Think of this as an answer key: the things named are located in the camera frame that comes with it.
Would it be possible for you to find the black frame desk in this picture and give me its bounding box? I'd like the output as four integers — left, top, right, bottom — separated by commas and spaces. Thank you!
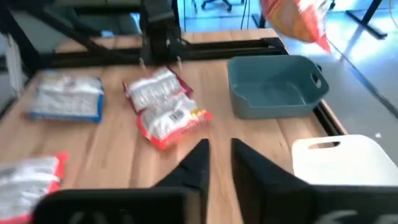
345, 0, 389, 40

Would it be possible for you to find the black office chair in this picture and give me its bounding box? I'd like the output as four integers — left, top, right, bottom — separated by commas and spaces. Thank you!
192, 0, 233, 12

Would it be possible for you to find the blue Maruchan ramen pack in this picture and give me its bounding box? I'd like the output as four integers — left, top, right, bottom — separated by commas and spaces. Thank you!
24, 70, 106, 123

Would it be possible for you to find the teal plastic bin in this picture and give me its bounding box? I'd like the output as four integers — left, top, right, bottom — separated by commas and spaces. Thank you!
226, 55, 330, 120

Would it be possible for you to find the black aluminium table frame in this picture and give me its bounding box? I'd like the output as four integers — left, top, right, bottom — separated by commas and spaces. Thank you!
0, 0, 343, 137

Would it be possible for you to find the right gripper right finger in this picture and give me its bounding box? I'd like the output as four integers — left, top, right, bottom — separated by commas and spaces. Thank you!
231, 138, 398, 224

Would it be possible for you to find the dark red Maruchan ramen pack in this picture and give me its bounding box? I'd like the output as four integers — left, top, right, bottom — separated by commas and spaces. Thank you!
122, 65, 194, 113

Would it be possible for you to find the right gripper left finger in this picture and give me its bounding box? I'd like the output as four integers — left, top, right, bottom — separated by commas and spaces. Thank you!
30, 139, 211, 224

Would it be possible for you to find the orange Maruchan ramen pack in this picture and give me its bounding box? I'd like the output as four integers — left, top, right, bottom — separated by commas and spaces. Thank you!
259, 0, 332, 54
136, 93, 214, 151
0, 151, 70, 224

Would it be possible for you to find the white plastic bin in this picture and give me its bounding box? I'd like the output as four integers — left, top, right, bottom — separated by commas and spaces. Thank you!
291, 134, 398, 187

